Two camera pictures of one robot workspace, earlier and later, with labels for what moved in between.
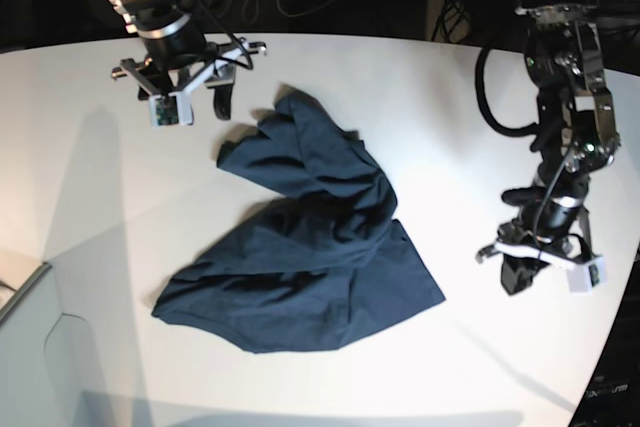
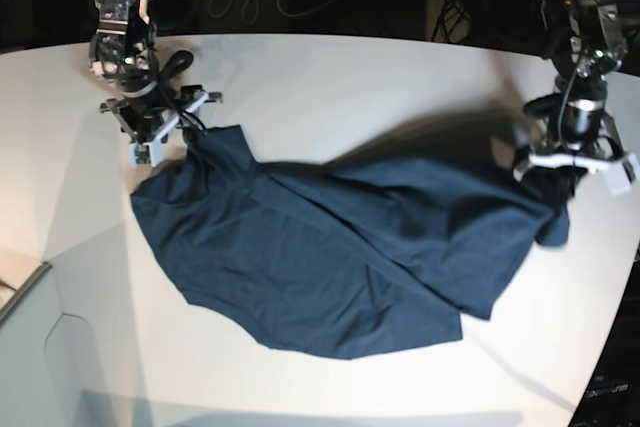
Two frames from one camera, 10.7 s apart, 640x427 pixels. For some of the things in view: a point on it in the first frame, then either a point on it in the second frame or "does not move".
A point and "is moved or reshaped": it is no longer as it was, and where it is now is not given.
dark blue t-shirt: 323,265 is moved or reshaped
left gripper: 177,55 to 149,113
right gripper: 553,219 to 573,128
